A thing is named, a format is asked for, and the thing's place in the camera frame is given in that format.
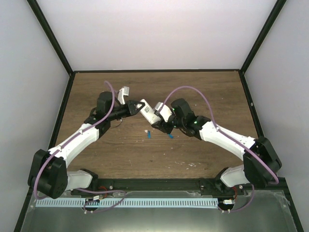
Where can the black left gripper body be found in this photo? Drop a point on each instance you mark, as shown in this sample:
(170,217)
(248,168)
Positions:
(116,115)

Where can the white air conditioner remote control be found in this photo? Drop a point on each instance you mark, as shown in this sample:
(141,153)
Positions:
(148,112)

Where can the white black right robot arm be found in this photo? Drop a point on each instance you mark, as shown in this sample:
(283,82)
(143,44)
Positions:
(260,161)

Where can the light blue slotted cable duct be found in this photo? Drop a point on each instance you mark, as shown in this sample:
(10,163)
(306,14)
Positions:
(132,203)

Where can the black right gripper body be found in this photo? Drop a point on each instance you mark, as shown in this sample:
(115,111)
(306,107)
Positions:
(163,126)

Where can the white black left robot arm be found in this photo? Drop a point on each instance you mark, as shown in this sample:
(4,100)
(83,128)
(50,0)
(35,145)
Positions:
(49,175)

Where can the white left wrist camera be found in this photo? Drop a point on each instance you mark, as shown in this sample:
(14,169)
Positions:
(122,93)

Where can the metal front plate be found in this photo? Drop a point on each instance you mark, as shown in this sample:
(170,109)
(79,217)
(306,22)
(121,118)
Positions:
(258,211)

